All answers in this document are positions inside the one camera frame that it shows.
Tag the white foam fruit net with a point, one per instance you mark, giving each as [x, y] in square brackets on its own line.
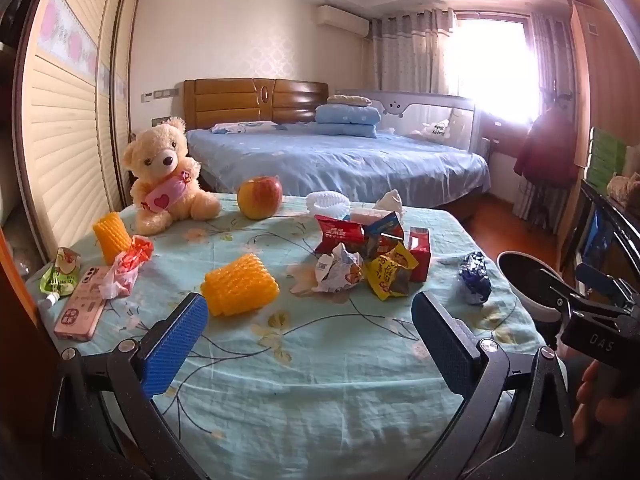
[325, 205]

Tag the pink phone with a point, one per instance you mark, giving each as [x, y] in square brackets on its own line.
[80, 310]

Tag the white air conditioner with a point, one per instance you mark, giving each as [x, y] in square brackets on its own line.
[342, 20]

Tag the green drink pouch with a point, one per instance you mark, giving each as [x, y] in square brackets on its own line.
[60, 272]

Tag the folded blue pillows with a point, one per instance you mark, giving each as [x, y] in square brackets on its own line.
[345, 117]

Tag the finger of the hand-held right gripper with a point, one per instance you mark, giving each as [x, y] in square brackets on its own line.
[597, 277]
[560, 302]

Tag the stack of green boxes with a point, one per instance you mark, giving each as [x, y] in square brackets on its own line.
[605, 157]

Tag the cream slatted wardrobe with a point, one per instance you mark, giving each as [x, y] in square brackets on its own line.
[65, 125]

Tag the red snack packet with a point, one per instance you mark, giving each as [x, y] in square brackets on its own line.
[340, 232]

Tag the red white candy wrapper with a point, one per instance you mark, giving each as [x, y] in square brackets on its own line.
[125, 270]

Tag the wall switch panel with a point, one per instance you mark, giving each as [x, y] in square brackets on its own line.
[160, 95]

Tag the dark foil snack packet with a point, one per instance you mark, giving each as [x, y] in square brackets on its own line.
[382, 245]

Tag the white printed small pillow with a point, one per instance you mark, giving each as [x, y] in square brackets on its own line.
[240, 127]

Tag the blue foil wrapper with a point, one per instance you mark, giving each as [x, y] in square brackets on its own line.
[475, 280]

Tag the beige teddy bear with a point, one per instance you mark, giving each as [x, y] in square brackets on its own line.
[160, 155]

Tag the black round waste bin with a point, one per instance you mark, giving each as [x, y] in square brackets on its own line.
[520, 280]

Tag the light blue floral tablecloth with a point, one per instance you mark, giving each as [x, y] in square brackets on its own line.
[310, 385]

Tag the grey patterned curtain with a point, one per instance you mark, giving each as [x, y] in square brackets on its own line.
[405, 55]
[547, 60]

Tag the grey bed guard rail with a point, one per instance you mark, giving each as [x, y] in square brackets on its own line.
[400, 110]

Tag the brown wooden headboard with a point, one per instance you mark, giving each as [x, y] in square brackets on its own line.
[230, 102]

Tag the person's right hand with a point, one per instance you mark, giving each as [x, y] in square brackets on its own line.
[585, 400]

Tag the beige pillow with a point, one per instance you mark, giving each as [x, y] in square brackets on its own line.
[350, 100]

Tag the white tissue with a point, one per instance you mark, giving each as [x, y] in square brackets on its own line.
[390, 200]

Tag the brown plush toy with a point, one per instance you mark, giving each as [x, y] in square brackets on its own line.
[625, 190]

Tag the bed with blue sheet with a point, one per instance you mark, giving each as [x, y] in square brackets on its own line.
[340, 165]

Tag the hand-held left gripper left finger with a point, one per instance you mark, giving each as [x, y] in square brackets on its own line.
[172, 345]

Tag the small yellow toy corn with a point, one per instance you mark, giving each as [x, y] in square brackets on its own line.
[112, 235]

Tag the bright window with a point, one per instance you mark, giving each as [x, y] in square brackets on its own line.
[490, 70]

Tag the yellow snack wrapper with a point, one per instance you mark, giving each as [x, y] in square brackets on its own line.
[387, 275]

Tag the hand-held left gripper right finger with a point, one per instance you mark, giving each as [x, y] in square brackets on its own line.
[440, 340]

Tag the large yellow toy corn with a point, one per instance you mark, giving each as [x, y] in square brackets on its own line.
[240, 285]

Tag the red yellow apple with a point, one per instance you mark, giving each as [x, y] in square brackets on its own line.
[257, 200]

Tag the dark red coat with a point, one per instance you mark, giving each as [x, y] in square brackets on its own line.
[547, 150]

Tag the red carton box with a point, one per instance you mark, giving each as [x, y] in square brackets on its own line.
[420, 255]

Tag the black television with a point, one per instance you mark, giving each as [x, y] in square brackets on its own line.
[597, 235]

